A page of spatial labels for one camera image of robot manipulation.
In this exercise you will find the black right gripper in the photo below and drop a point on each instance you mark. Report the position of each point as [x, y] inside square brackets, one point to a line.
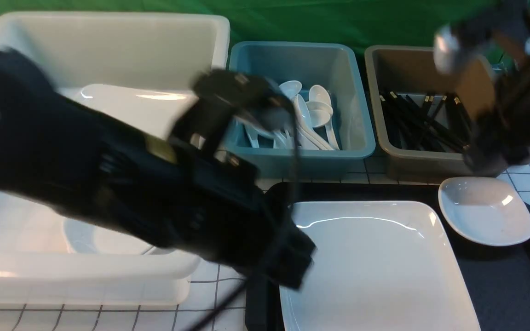
[500, 136]

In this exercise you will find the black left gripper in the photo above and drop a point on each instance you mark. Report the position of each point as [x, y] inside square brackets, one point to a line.
[215, 210]

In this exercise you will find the small white bowl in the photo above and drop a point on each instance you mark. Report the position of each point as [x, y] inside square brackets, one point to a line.
[84, 238]
[484, 210]

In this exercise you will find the large white square plate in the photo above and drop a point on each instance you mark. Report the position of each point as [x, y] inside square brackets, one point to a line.
[378, 266]

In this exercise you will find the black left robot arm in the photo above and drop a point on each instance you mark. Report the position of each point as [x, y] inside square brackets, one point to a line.
[84, 164]

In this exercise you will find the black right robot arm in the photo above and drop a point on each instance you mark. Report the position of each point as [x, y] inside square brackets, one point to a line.
[489, 51]

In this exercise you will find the white square plate in tub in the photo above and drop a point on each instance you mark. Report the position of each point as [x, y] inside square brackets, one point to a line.
[153, 112]

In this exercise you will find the pile of black chopsticks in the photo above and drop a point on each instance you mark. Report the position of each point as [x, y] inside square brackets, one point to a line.
[415, 126]

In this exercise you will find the brown plastic bin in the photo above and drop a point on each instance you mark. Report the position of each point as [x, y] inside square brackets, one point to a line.
[411, 71]

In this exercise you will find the small white bowl in tub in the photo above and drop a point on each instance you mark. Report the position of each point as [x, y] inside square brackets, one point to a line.
[84, 238]

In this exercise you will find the pile of white spoons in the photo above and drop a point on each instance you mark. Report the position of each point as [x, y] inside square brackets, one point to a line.
[316, 128]

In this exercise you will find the large white plastic tub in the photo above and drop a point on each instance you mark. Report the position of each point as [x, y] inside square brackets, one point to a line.
[151, 51]

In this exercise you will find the blue plastic bin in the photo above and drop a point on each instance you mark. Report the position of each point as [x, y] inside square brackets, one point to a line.
[333, 67]

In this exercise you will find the black serving tray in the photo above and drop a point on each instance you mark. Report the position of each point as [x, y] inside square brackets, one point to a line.
[498, 279]

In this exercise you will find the green cloth backdrop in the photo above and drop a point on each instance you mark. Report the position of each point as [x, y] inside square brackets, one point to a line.
[357, 24]

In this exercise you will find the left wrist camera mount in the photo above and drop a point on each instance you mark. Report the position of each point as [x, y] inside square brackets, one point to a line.
[224, 96]

